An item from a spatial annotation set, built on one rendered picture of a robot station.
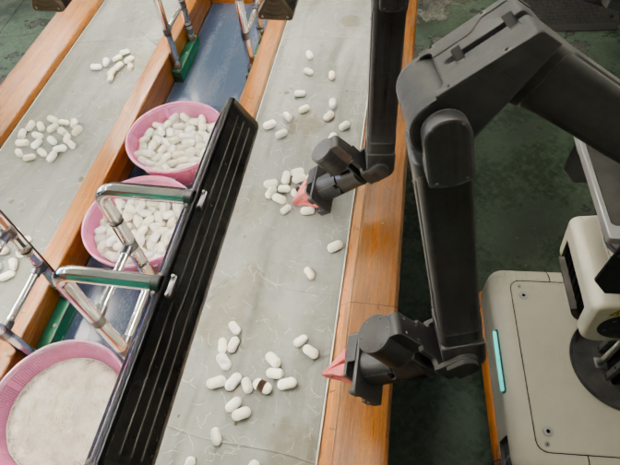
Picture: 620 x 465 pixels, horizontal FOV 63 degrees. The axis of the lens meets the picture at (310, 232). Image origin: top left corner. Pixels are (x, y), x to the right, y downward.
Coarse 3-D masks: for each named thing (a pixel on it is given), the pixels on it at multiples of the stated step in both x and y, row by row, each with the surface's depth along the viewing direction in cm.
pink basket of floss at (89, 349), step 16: (32, 352) 100; (48, 352) 102; (64, 352) 103; (80, 352) 103; (96, 352) 102; (112, 352) 99; (16, 368) 99; (32, 368) 101; (0, 384) 97; (16, 384) 100; (0, 400) 97; (0, 416) 96; (0, 432) 95; (0, 448) 93; (0, 464) 90; (16, 464) 93
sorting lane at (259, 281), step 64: (320, 0) 174; (320, 64) 154; (320, 128) 137; (256, 192) 125; (256, 256) 114; (320, 256) 113; (256, 320) 105; (320, 320) 104; (192, 384) 98; (320, 384) 96; (192, 448) 91; (256, 448) 90
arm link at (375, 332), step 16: (368, 320) 71; (384, 320) 69; (400, 320) 68; (416, 320) 71; (432, 320) 74; (368, 336) 70; (384, 336) 68; (400, 336) 67; (416, 336) 69; (432, 336) 72; (368, 352) 68; (384, 352) 68; (400, 352) 69; (432, 352) 70; (448, 368) 68; (464, 368) 67
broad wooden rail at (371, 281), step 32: (416, 0) 166; (384, 192) 120; (352, 224) 117; (384, 224) 114; (352, 256) 111; (384, 256) 109; (352, 288) 106; (384, 288) 105; (352, 320) 101; (352, 416) 90; (384, 416) 90; (320, 448) 90; (352, 448) 87; (384, 448) 87
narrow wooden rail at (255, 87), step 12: (276, 24) 163; (264, 36) 159; (276, 36) 159; (264, 48) 156; (276, 48) 157; (264, 60) 152; (252, 72) 149; (264, 72) 149; (252, 84) 146; (264, 84) 147; (252, 96) 143; (252, 108) 140
